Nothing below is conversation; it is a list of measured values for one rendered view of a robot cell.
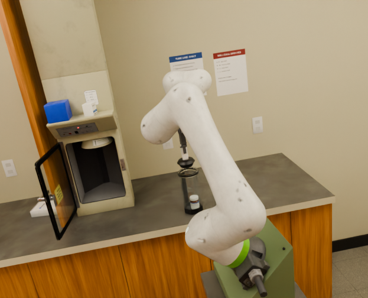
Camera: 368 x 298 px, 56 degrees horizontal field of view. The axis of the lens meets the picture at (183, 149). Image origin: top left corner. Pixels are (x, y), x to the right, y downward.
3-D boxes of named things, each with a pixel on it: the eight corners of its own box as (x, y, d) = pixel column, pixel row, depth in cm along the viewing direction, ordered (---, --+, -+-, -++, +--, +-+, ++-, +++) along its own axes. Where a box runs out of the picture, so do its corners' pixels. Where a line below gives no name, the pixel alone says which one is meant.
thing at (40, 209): (39, 207, 214) (38, 201, 212) (65, 204, 212) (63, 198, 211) (31, 217, 202) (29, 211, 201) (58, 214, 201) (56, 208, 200)
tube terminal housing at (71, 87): (84, 197, 219) (52, 74, 194) (134, 188, 221) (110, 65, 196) (77, 216, 195) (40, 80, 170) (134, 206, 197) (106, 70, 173)
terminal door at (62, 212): (77, 210, 192) (59, 142, 179) (58, 242, 163) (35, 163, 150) (76, 210, 192) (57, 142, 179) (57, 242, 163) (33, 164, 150)
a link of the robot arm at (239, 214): (258, 235, 91) (174, 72, 106) (218, 253, 101) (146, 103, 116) (282, 222, 100) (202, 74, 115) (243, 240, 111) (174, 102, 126)
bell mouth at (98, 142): (83, 141, 201) (81, 132, 199) (114, 136, 203) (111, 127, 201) (78, 151, 185) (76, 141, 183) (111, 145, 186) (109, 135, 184)
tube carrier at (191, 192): (182, 204, 188) (176, 168, 181) (201, 201, 189) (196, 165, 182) (184, 214, 178) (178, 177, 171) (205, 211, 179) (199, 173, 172)
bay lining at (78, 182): (86, 185, 216) (72, 132, 204) (127, 178, 218) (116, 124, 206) (80, 203, 193) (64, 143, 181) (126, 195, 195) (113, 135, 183)
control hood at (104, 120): (56, 138, 180) (51, 119, 177) (118, 127, 182) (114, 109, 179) (51, 144, 169) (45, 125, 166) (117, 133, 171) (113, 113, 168)
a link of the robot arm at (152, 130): (173, 138, 115) (146, 112, 114) (153, 156, 124) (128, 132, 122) (193, 113, 129) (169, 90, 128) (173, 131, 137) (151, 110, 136)
